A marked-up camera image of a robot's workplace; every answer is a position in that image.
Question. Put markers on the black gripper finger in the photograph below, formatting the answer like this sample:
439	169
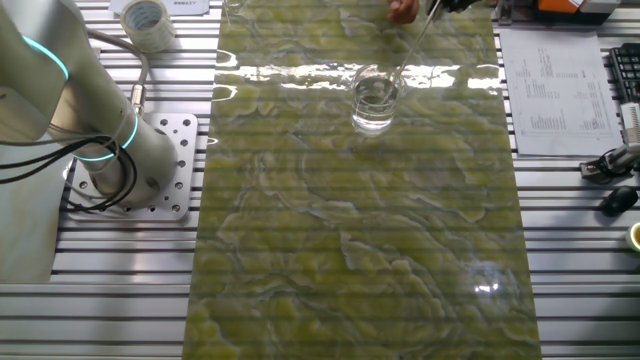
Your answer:
434	9
457	5

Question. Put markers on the clear glass stirring rod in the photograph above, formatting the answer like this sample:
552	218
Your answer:
412	47

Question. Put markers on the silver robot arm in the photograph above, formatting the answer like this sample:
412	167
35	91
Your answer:
75	100

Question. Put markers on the glass beaker with water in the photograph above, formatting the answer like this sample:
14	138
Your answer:
372	115

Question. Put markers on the empty glass beaker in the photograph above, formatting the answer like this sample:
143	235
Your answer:
234	6

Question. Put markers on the person's bare hand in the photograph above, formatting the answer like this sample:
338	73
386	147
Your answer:
404	11

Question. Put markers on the orange grey device box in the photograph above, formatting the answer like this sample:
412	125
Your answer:
560	5

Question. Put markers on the paper sheet with printed table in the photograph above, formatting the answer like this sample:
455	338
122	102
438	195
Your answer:
560	100

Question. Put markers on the black keyboard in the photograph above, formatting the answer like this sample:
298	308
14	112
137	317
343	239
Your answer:
627	70

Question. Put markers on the green marble pattern mat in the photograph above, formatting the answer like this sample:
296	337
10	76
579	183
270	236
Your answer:
350	240

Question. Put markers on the paper sheet with text lines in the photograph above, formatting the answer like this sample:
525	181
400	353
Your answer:
180	6

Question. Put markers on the black computer mouse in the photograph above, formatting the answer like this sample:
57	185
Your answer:
619	201

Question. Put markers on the white tape roll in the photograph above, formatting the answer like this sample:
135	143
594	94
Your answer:
147	25

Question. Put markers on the yellowish tape roll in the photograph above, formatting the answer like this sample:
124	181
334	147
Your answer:
635	237

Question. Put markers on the grey metal bracket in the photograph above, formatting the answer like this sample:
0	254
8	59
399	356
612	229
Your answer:
506	12

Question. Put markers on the silver ribbed camera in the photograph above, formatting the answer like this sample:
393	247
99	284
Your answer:
632	125

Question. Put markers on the metal camera clamp stand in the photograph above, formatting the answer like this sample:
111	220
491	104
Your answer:
607	162

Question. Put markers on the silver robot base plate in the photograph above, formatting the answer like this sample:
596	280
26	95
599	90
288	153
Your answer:
182	150

